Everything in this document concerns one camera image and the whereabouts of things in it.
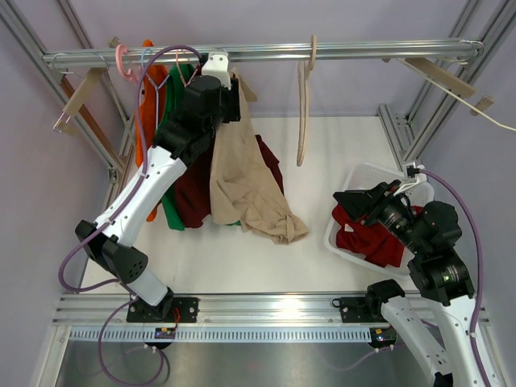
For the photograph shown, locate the orange t shirt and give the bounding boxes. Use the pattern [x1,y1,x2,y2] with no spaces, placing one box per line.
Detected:
[134,39,169,223]

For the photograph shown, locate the wooden clip hanger right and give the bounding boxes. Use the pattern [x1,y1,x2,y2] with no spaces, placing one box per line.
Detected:
[397,57,515,131]

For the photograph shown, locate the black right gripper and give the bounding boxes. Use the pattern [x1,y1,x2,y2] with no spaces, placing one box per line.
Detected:
[333,179,427,256]

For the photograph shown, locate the aluminium frame posts left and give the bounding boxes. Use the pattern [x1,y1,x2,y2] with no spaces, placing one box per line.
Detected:
[0,0,138,253]

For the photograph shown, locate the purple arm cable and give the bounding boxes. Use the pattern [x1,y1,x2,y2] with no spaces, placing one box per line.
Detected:
[59,44,205,384]
[418,169,499,387]

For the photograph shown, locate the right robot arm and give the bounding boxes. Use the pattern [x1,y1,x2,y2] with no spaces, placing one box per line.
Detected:
[333,181,500,386]

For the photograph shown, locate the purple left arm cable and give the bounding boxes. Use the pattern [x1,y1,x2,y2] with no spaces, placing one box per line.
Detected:
[59,44,205,384]

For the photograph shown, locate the aluminium frame posts right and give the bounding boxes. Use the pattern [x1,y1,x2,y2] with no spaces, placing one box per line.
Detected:
[377,1,515,169]

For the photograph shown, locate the blue wire hanger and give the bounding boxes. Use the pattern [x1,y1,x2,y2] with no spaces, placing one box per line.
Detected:
[139,64,169,137]

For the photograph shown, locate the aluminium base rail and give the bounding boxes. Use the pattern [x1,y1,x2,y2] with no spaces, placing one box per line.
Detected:
[52,293,491,326]

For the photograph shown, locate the white slotted cable duct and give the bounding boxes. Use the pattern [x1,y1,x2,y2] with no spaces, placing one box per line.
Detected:
[69,327,372,343]

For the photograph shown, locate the bright red t shirt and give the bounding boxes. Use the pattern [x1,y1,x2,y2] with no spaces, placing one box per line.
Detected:
[326,204,415,272]

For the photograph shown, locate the wooden clip hanger left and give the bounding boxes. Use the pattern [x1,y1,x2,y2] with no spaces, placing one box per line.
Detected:
[52,52,110,133]

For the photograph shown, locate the wooden clip hanger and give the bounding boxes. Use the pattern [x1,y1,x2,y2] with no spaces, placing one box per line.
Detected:
[397,57,515,131]
[52,52,110,133]

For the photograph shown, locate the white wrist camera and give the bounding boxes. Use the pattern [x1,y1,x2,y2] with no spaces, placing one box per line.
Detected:
[393,161,427,196]
[201,51,231,90]

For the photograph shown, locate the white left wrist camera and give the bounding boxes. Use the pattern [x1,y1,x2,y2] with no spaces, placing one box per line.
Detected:
[201,51,231,90]

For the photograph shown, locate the pink plastic hanger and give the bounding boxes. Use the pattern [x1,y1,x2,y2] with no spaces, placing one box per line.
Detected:
[114,44,144,108]

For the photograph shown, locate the dark maroon t shirt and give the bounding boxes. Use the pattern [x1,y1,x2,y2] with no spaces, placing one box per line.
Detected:
[173,63,285,230]

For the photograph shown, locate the metal clothes rail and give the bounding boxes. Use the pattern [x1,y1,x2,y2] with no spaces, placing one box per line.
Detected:
[42,38,480,70]

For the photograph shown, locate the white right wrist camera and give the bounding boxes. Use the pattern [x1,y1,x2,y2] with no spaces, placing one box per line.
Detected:
[393,161,427,196]

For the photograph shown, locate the green t shirt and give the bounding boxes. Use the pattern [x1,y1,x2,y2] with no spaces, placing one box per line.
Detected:
[155,63,243,231]

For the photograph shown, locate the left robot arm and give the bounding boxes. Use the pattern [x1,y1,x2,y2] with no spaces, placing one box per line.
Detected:
[75,75,241,322]

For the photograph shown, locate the aluminium frame posts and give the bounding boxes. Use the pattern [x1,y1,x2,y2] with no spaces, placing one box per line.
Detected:
[377,1,515,169]
[0,0,138,253]

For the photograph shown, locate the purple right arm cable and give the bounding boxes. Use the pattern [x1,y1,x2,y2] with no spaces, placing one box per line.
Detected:
[418,169,499,387]

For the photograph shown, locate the beige t shirt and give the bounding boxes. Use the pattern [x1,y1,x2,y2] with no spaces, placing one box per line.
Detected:
[210,85,309,244]

